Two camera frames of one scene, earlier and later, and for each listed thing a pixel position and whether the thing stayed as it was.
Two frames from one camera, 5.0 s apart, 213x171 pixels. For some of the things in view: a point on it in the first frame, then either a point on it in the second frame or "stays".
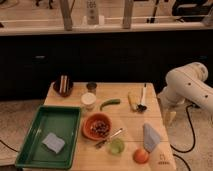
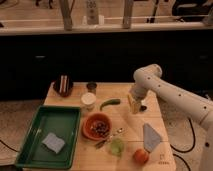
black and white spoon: [142, 107] stays
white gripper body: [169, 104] → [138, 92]
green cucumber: [107, 102] stays
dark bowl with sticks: [63, 85] stays
